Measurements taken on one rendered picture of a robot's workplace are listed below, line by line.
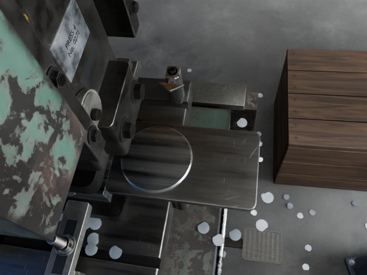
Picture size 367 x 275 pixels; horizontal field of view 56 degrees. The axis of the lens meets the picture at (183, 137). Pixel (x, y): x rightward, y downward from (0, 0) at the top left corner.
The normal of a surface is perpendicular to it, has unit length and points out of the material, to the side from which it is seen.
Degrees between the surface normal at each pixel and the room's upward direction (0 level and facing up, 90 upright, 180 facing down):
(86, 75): 90
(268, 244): 0
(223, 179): 0
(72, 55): 90
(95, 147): 90
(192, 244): 0
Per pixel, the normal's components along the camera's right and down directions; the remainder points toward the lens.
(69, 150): 0.98, 0.10
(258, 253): -0.09, -0.46
